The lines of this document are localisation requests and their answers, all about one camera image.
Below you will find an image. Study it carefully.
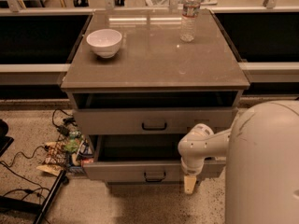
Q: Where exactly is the grey drawer cabinet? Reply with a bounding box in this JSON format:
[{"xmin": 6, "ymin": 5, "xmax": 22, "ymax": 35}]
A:
[{"xmin": 60, "ymin": 8, "xmax": 250, "ymax": 189}]

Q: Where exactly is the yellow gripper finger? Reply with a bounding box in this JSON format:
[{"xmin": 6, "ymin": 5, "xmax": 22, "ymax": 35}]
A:
[{"xmin": 184, "ymin": 175, "xmax": 197, "ymax": 194}]

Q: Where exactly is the clear plastic water bottle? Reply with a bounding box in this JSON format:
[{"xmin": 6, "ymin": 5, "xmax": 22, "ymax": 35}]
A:
[{"xmin": 180, "ymin": 0, "xmax": 201, "ymax": 42}]

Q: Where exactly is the black floor cable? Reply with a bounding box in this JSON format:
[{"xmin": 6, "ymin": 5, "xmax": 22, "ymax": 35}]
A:
[{"xmin": 0, "ymin": 145, "xmax": 50, "ymax": 191}]

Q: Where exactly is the grey top drawer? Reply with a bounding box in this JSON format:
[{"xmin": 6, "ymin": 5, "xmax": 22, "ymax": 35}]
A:
[{"xmin": 74, "ymin": 108, "xmax": 236, "ymax": 135}]

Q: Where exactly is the black power adapter cable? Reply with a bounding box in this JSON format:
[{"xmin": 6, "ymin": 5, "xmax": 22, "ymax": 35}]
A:
[{"xmin": 51, "ymin": 108, "xmax": 78, "ymax": 138}]

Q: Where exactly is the pile of snack bags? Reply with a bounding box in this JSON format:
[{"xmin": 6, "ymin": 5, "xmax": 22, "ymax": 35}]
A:
[{"xmin": 36, "ymin": 131, "xmax": 93, "ymax": 175}]

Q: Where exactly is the black stand base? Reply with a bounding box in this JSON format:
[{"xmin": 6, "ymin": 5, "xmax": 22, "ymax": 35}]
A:
[{"xmin": 0, "ymin": 169, "xmax": 69, "ymax": 224}]

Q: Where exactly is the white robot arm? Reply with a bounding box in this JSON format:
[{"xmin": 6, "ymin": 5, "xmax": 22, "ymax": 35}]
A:
[{"xmin": 178, "ymin": 100, "xmax": 299, "ymax": 224}]

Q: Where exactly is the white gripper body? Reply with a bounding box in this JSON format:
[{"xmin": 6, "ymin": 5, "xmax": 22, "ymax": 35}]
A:
[{"xmin": 181, "ymin": 159, "xmax": 204, "ymax": 176}]

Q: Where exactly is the grey drawer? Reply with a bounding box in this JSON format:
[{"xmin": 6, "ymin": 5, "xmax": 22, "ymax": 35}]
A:
[
  {"xmin": 81, "ymin": 133, "xmax": 227, "ymax": 183},
  {"xmin": 74, "ymin": 108, "xmax": 236, "ymax": 135}
]

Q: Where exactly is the white ceramic bowl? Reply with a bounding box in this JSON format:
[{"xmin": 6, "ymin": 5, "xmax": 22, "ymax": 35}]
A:
[{"xmin": 86, "ymin": 29, "xmax": 122, "ymax": 58}]

